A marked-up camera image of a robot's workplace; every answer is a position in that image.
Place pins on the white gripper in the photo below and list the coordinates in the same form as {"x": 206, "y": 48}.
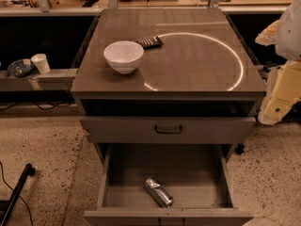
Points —
{"x": 290, "y": 37}

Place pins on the silver redbull can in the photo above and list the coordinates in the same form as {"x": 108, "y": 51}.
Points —
{"x": 158, "y": 193}

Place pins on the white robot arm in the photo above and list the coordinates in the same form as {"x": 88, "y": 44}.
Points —
{"x": 285, "y": 34}

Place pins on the grey drawer cabinet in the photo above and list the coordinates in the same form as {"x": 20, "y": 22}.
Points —
{"x": 201, "y": 70}

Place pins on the open grey middle drawer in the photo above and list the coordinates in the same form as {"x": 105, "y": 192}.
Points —
{"x": 195, "y": 176}

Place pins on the closed grey top drawer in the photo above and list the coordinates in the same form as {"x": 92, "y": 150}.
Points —
{"x": 195, "y": 130}

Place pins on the dark chocolate bar packet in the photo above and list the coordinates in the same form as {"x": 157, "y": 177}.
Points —
{"x": 151, "y": 42}

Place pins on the white ceramic bowl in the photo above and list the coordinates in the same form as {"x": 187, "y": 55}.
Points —
{"x": 123, "y": 56}

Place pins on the white paper cup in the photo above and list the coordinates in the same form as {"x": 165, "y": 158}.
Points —
{"x": 41, "y": 62}

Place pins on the dark round dish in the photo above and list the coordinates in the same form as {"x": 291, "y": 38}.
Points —
{"x": 21, "y": 68}

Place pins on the black floor pole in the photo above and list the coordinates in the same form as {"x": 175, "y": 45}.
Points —
{"x": 6, "y": 206}

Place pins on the black drawer handle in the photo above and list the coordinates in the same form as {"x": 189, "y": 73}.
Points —
{"x": 168, "y": 130}

